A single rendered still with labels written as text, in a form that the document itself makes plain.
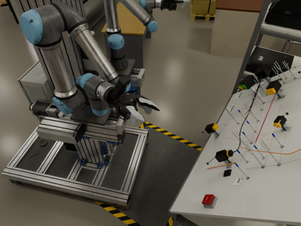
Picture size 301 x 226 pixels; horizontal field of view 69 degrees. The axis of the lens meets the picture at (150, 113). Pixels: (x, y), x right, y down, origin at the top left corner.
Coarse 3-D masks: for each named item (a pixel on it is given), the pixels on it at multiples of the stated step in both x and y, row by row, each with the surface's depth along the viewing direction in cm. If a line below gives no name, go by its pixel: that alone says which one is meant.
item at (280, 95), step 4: (276, 80) 132; (280, 80) 137; (272, 84) 132; (276, 84) 131; (280, 84) 132; (268, 88) 132; (276, 88) 130; (276, 92) 131; (280, 92) 134; (280, 96) 136; (284, 96) 132
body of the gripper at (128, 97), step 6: (108, 90) 84; (108, 96) 85; (120, 96) 82; (126, 96) 82; (132, 96) 83; (108, 102) 87; (114, 102) 86; (120, 102) 80; (126, 102) 80; (132, 102) 81; (120, 114) 83; (126, 114) 81
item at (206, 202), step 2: (208, 194) 106; (210, 194) 105; (212, 194) 104; (204, 196) 106; (206, 196) 105; (208, 196) 104; (210, 196) 103; (212, 196) 103; (204, 198) 105; (206, 198) 104; (208, 198) 103; (210, 198) 102; (212, 198) 102; (202, 200) 105; (204, 200) 104; (206, 200) 103; (208, 200) 102; (210, 200) 101; (202, 202) 104; (204, 202) 103; (206, 202) 102; (208, 202) 101; (210, 202) 101
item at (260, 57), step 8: (256, 48) 199; (264, 48) 199; (256, 56) 189; (264, 56) 189; (272, 56) 189; (280, 56) 189; (288, 56) 189; (248, 64) 181; (256, 64) 181; (272, 64) 181; (280, 64) 181; (288, 64) 181; (272, 72) 174; (280, 72) 173
